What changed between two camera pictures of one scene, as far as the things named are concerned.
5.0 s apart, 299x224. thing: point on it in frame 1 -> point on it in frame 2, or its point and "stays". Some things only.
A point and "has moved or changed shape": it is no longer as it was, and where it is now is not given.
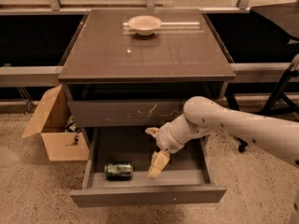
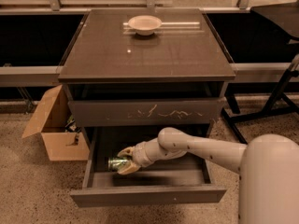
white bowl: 144,24 stays
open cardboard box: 53,123 stays
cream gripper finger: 152,131 -> 127,151
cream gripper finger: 159,160 -> 129,169
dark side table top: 285,15 stays
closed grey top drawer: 125,114 stays
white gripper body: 165,137 -> 140,156
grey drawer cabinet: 119,83 stays
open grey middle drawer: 186,178 stays
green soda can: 119,171 has moved or changed shape
